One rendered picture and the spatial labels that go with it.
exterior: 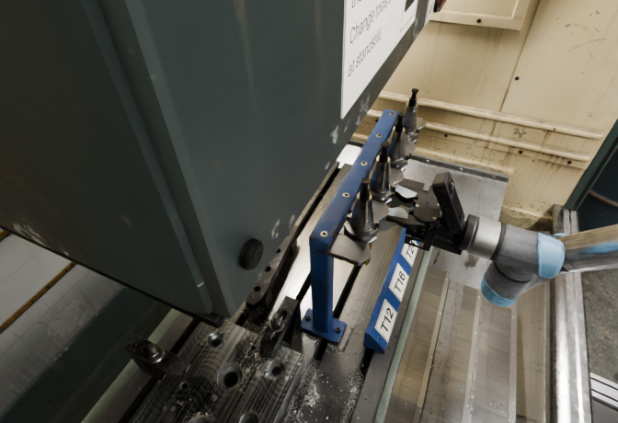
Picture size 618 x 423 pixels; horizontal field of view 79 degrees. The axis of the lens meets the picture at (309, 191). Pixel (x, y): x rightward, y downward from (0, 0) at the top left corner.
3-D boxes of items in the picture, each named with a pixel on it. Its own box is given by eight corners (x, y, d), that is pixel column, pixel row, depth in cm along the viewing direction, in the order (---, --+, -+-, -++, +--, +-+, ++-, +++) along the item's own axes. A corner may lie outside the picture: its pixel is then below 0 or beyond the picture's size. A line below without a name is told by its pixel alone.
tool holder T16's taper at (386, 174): (372, 176, 78) (375, 149, 73) (394, 182, 76) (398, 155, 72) (365, 189, 75) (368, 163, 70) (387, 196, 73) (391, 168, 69)
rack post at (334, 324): (347, 325, 88) (352, 243, 68) (337, 345, 85) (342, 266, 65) (308, 309, 92) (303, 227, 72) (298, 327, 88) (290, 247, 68)
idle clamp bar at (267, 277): (300, 240, 108) (300, 225, 103) (262, 321, 90) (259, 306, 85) (284, 236, 109) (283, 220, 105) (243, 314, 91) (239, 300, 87)
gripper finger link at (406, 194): (369, 201, 84) (406, 222, 80) (372, 181, 80) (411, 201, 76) (377, 194, 86) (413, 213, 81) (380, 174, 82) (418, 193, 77)
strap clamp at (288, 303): (302, 325, 89) (299, 289, 79) (275, 378, 80) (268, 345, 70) (289, 319, 90) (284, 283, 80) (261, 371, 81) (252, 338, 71)
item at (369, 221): (352, 211, 70) (354, 185, 66) (376, 217, 69) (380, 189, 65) (347, 229, 67) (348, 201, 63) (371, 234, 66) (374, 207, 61)
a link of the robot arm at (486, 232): (498, 242, 67) (502, 211, 72) (472, 234, 68) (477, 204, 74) (485, 267, 72) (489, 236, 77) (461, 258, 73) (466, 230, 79)
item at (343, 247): (374, 246, 66) (374, 244, 66) (364, 269, 63) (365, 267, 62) (337, 234, 69) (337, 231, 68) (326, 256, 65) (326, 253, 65)
